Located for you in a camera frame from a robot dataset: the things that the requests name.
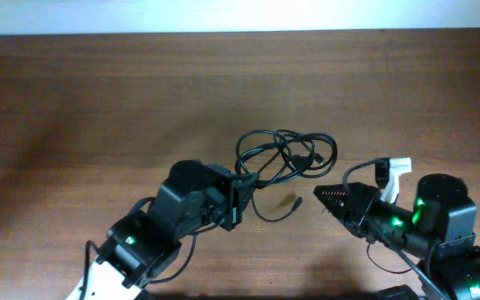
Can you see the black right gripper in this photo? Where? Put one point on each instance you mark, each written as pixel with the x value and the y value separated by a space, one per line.
pixel 357 207

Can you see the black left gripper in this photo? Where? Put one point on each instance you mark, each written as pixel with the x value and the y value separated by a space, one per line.
pixel 239 190

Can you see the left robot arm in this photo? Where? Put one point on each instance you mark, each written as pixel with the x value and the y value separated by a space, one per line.
pixel 194 198

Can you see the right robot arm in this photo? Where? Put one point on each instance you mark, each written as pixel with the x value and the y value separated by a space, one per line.
pixel 438 230

